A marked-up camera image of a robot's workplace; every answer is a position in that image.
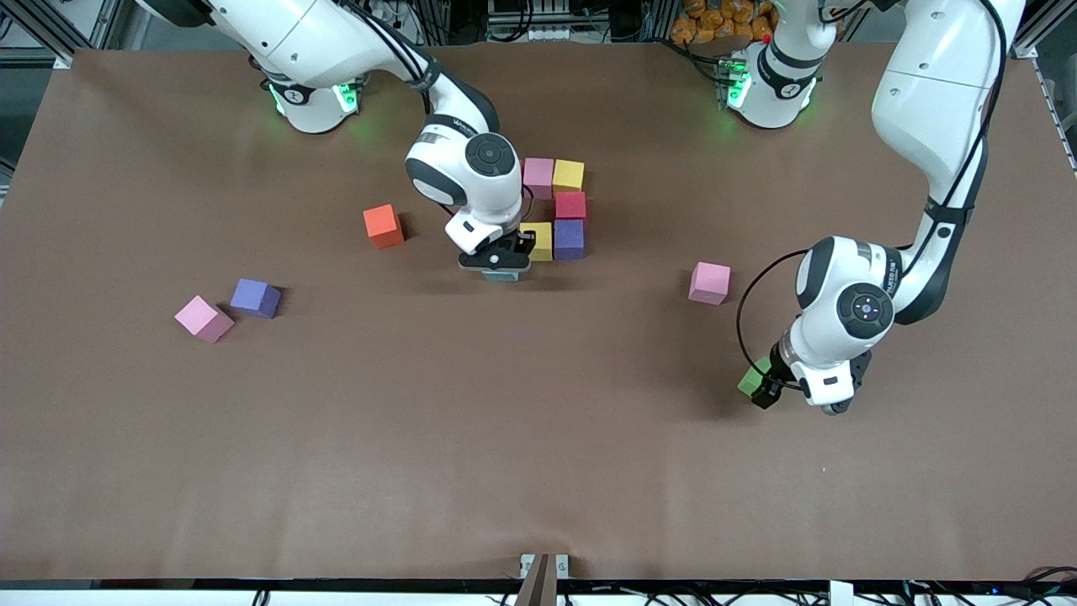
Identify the purple foam cube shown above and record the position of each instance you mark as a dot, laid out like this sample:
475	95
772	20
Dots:
254	297
569	240

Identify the yellow foam cube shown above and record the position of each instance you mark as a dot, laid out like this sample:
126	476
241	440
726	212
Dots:
543	244
569	175

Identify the metal equipment rack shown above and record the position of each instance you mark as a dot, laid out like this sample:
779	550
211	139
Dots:
547	34

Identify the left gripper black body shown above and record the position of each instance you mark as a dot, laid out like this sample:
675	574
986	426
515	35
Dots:
775	376

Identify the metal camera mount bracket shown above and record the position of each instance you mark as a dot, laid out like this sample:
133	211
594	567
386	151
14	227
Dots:
543	581

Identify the white table edge strip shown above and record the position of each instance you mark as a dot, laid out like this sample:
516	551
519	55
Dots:
168	598

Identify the orange snack bags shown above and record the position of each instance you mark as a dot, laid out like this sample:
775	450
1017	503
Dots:
715	21

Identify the orange foam cube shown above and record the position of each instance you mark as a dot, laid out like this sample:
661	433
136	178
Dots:
383	223

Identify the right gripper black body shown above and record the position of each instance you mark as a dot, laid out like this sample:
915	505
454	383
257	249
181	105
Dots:
523	244

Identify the light pink foam cube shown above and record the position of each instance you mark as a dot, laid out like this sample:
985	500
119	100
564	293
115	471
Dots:
200	316
539	177
709	280

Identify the green foam cube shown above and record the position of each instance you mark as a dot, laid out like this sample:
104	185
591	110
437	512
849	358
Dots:
751	379

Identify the right white Franka arm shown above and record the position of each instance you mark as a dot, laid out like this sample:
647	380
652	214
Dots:
490	156

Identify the cyan foam cube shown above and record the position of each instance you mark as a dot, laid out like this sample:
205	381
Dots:
505	276

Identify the left white Franka arm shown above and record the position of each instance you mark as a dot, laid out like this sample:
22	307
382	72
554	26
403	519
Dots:
865	310

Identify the deep pink foam cube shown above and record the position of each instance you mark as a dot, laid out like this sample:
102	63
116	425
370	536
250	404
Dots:
570	205

